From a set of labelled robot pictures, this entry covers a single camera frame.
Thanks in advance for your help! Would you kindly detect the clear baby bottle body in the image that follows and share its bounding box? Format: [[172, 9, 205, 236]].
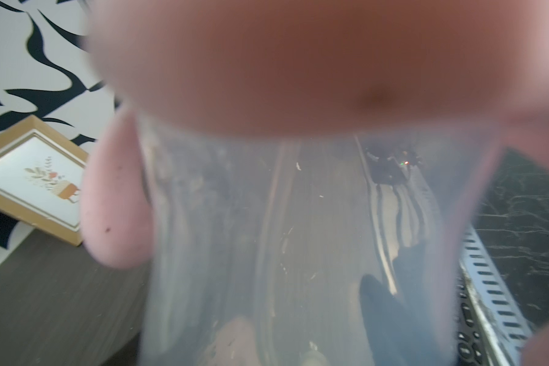
[[139, 117, 496, 365]]

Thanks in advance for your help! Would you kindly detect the pink bottle handle ring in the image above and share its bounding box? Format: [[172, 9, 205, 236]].
[[78, 0, 549, 366]]

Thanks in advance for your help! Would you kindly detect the black remote control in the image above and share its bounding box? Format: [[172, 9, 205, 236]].
[[454, 275, 490, 366]]

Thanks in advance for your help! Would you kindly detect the wooden picture frame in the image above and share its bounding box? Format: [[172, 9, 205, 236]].
[[0, 116, 88, 246]]

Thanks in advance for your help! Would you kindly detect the white slotted cable duct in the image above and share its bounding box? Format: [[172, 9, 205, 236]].
[[460, 227, 532, 365]]

